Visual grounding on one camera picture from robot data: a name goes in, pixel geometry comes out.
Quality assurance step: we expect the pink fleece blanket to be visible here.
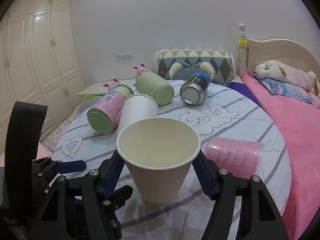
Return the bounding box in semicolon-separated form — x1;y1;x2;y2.
241;73;319;239

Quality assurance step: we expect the pink green labelled can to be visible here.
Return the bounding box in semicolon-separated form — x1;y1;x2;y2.
87;84;133;134

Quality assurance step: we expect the pink pig plush toy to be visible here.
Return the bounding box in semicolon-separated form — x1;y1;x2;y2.
133;63;147;79

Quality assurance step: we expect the yellow star ornament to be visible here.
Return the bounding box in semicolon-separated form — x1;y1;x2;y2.
238;38;247;48

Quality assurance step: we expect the white striped quilt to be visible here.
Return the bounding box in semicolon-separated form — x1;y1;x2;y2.
53;85;291;239

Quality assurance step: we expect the purple blanket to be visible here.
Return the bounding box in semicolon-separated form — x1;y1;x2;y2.
229;82;247;95

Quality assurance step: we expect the triangle patterned cushion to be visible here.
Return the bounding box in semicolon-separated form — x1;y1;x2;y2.
152;49;237;86

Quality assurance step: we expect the white bedside table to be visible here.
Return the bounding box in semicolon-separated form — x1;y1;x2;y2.
78;79;136;96

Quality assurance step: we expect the pink bunny plush toy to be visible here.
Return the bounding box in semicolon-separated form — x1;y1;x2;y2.
103;77;120;91

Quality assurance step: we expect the white wall switch panel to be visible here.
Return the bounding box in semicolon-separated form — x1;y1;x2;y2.
116;52;132;61

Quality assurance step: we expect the cream wardrobe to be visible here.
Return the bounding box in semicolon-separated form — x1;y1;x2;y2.
1;0;85;141

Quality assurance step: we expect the white paper cup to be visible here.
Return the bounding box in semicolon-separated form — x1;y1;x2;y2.
116;118;201;205
117;94;159;135

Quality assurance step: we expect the green ceramic mug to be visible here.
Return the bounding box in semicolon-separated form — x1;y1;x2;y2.
136;72;175;106

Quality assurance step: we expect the pink translucent plastic cup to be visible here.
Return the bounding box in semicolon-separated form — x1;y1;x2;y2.
204;137;263;179

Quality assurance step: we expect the grey koala plush pillow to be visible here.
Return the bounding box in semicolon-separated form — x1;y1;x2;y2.
165;61;216;83

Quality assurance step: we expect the blue cartoon pillow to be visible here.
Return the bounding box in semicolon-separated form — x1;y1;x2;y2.
254;75;312;103

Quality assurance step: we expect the cream dog plush toy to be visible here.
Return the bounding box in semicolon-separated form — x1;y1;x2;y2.
254;60;319;98

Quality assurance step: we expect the cream wooden headboard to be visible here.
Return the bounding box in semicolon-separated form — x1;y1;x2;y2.
237;23;319;77

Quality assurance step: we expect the blue black spray can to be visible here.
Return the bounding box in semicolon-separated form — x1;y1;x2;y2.
180;72;211;106

